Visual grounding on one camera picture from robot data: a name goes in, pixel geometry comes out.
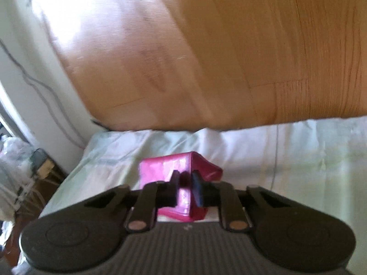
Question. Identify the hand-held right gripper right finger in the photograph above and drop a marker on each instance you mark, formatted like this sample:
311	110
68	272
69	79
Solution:
197	190

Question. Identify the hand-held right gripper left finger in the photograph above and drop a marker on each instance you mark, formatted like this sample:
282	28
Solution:
173	189

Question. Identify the magenta box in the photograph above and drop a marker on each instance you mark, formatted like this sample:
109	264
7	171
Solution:
160	169

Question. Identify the pale green bed sheet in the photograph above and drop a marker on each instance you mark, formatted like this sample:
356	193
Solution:
301	160

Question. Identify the grey small box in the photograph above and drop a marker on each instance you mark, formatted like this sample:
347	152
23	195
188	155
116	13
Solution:
43	163

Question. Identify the wooden headboard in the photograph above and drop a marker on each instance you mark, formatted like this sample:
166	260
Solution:
215	48

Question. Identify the clear plastic bags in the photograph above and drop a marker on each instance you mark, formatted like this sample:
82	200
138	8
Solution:
14	172

